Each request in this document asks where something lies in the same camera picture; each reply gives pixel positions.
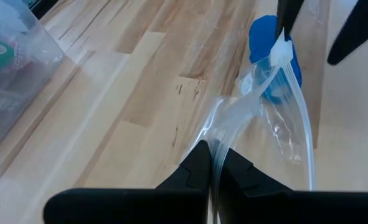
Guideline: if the clear plastic storage bin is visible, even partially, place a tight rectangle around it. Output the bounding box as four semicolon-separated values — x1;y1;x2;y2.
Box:
0;0;65;160

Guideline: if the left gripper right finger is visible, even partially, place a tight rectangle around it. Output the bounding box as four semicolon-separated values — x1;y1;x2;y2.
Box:
217;147;368;224

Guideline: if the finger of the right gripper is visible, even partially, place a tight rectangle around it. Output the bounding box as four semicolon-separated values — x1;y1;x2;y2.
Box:
326;0;368;66
275;0;306;40

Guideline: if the blue elastic bandage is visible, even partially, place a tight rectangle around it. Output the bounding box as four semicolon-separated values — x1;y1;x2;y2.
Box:
248;14;303;105

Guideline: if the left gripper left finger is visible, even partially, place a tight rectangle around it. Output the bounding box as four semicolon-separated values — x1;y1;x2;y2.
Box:
43;139;212;224

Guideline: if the clear plastic bag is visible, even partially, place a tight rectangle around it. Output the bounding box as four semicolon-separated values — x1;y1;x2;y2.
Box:
180;27;316;224

